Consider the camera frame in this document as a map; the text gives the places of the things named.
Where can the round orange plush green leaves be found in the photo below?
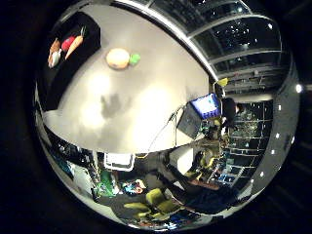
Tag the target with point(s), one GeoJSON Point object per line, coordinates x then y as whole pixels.
{"type": "Point", "coordinates": [117, 58]}

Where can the white daikon radish plush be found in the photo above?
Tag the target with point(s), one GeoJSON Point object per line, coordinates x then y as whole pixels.
{"type": "Point", "coordinates": [74, 45]}

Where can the black fabric container bin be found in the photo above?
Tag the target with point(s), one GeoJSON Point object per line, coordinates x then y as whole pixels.
{"type": "Point", "coordinates": [65, 74]}

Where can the laptop with blue screen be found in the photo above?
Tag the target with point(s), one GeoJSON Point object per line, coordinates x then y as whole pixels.
{"type": "Point", "coordinates": [204, 105]}

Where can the blue and orange small item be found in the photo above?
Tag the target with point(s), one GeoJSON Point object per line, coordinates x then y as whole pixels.
{"type": "Point", "coordinates": [134, 187]}

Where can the yellow lamp shade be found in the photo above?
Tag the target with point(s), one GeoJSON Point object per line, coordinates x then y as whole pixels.
{"type": "Point", "coordinates": [223, 82]}

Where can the green plastic item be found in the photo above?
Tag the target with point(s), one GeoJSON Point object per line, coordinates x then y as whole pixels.
{"type": "Point", "coordinates": [107, 183]}

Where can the olive green office chair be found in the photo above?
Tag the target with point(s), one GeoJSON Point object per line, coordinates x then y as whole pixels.
{"type": "Point", "coordinates": [156, 200]}

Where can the person in dark clothes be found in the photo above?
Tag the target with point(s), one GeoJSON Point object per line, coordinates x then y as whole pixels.
{"type": "Point", "coordinates": [201, 196]}

